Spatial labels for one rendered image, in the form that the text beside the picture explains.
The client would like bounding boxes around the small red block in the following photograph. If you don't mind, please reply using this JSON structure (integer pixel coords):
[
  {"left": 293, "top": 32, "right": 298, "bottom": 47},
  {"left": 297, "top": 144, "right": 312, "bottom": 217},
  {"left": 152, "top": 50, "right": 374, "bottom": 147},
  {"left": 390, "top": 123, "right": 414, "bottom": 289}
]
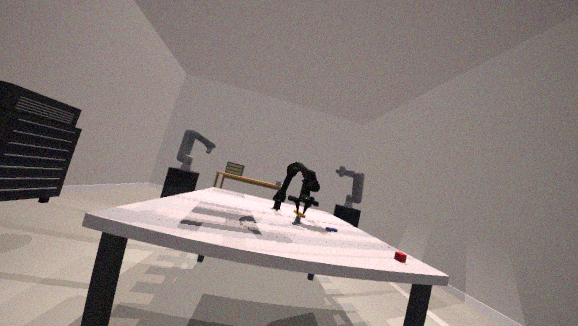
[{"left": 394, "top": 252, "right": 407, "bottom": 263}]

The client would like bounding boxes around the orange bar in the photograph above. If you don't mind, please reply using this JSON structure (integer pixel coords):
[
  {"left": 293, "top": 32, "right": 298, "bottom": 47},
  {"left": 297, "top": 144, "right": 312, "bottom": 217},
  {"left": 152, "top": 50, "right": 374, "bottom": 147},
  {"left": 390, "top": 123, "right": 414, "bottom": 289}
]
[{"left": 293, "top": 210, "right": 306, "bottom": 218}]

